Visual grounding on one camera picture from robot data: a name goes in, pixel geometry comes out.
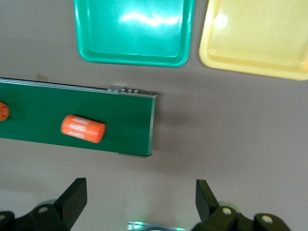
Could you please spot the green belt conveyor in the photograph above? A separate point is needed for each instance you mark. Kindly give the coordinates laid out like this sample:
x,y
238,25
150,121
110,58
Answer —
x,y
125,120

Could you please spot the yellow plastic tray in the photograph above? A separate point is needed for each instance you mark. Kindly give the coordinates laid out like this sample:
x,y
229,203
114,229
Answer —
x,y
252,41

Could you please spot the orange cylinder white print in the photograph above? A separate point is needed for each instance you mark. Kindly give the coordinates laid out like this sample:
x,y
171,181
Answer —
x,y
3,111
83,128

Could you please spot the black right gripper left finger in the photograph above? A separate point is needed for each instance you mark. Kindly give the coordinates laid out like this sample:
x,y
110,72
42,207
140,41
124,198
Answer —
x,y
72,202

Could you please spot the green plastic tray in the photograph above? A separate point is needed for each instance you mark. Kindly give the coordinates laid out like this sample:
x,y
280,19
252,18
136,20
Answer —
x,y
132,36

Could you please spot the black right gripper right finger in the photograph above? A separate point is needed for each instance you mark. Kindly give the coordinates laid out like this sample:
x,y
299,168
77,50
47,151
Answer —
x,y
207,204

